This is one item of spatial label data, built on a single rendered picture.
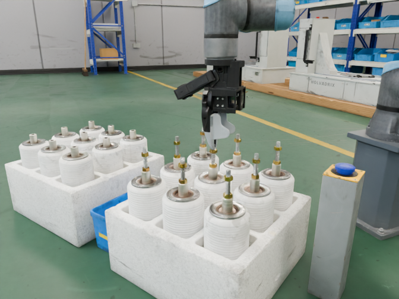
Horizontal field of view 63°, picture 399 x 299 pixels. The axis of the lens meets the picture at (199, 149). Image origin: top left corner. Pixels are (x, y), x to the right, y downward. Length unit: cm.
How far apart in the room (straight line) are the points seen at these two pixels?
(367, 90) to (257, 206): 239
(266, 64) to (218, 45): 348
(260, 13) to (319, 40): 294
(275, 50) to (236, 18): 352
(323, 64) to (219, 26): 293
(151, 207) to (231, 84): 34
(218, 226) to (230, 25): 41
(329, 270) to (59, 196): 75
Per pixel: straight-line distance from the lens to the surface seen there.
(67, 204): 101
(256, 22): 74
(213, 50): 72
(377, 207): 116
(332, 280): 85
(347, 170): 74
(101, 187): 103
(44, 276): 99
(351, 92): 314
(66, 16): 702
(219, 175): 84
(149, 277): 83
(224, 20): 72
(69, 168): 101
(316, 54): 367
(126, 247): 84
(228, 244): 67
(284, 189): 84
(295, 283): 92
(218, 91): 72
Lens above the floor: 58
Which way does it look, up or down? 18 degrees down
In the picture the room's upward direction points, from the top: straight up
